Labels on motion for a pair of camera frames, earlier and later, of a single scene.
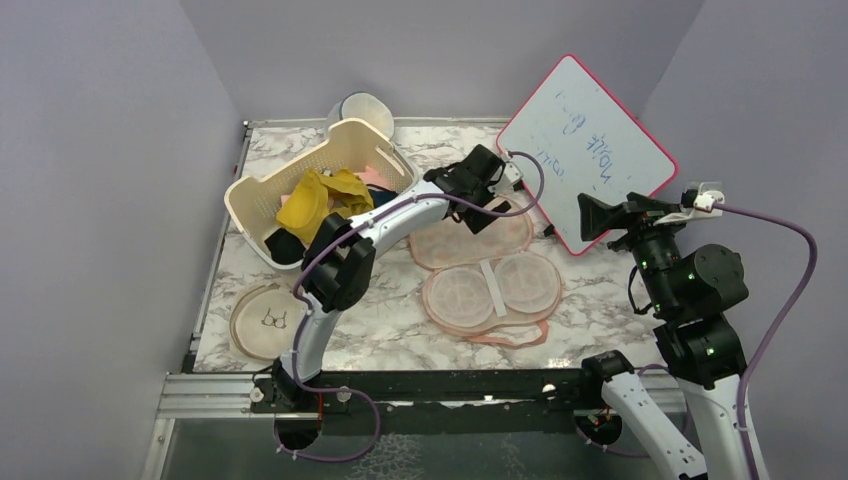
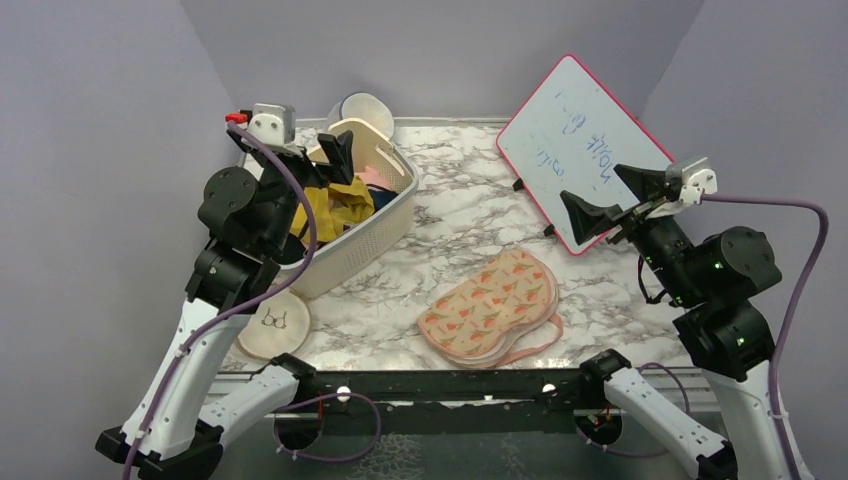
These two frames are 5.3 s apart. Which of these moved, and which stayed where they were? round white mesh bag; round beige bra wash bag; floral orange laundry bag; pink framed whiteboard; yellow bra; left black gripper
Moved: left black gripper; floral orange laundry bag
Stayed: round beige bra wash bag; round white mesh bag; yellow bra; pink framed whiteboard
